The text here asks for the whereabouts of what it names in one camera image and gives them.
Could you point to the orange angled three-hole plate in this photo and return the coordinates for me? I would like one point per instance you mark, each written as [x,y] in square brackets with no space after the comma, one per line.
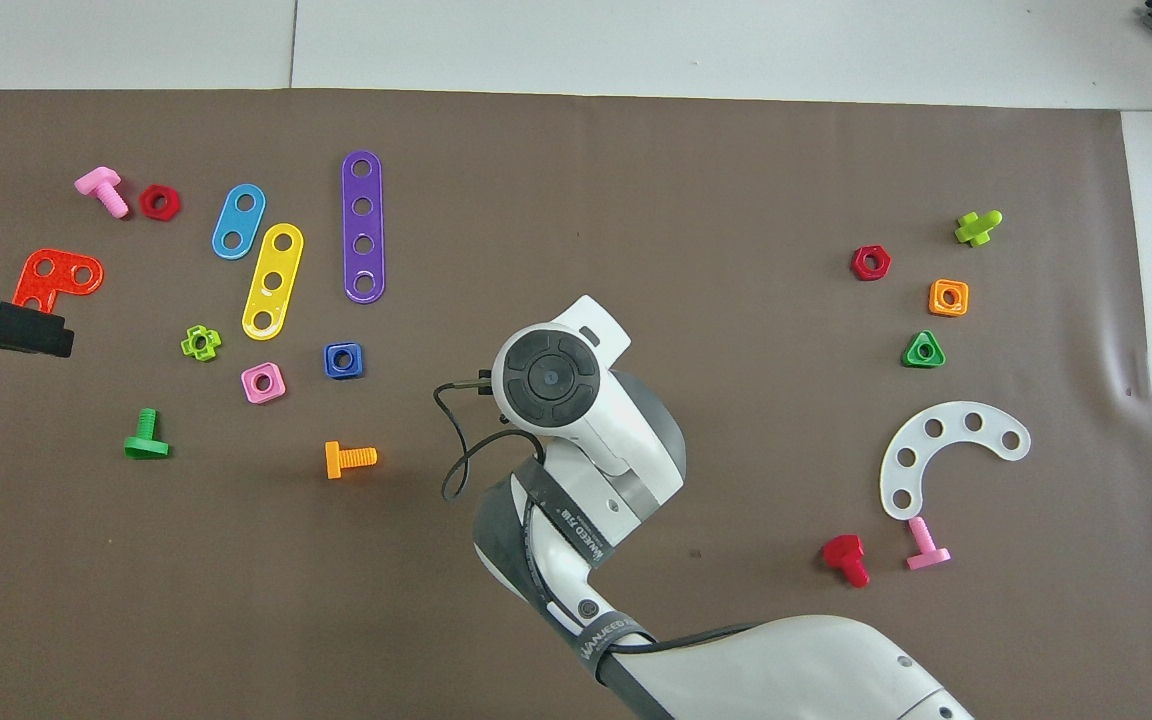
[63,268]

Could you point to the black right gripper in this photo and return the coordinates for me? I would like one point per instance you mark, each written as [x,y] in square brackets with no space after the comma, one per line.
[485,381]

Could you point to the pink square nut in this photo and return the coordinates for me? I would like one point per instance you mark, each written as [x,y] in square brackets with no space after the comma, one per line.
[277,392]

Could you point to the purple four-hole strip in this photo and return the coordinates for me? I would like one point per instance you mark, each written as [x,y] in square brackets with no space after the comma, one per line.
[363,225]

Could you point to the yellow three-hole strip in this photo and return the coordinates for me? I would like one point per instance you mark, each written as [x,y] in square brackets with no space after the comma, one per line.
[279,262]

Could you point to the pink plastic screw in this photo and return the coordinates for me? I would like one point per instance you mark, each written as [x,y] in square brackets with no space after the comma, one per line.
[921,538]
[99,183]

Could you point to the orange plastic screw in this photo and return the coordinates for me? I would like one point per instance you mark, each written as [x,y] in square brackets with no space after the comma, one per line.
[333,460]

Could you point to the orange square nut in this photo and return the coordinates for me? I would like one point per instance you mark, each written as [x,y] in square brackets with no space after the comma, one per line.
[936,308]

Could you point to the red hexagon nut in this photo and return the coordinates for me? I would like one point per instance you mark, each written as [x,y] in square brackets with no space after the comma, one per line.
[148,203]
[858,268]

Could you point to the white curved five-hole plate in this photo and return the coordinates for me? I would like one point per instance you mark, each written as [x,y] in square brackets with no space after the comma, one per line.
[919,442]

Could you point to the green plastic screw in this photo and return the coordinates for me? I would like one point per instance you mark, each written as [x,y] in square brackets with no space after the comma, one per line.
[146,447]

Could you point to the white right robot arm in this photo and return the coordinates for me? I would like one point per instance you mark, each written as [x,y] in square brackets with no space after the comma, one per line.
[596,420]

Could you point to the lime cross-shaped nut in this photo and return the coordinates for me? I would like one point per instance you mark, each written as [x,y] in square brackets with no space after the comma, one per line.
[189,345]

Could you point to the green triangle nut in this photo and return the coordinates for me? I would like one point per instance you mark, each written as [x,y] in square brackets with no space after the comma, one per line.
[911,360]

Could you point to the blue square nut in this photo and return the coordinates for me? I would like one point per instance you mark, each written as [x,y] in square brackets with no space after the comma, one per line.
[332,372]

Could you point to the brown table mat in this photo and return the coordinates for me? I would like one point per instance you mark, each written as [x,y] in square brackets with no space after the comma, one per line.
[576,200]

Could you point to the blue two-hole strip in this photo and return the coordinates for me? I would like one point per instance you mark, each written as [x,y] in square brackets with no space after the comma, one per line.
[239,222]

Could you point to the red plastic screw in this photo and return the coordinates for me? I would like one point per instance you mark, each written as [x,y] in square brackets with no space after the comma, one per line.
[844,552]

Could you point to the lime cross-head screw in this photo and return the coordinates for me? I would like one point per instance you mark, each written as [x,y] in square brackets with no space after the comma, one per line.
[976,231]

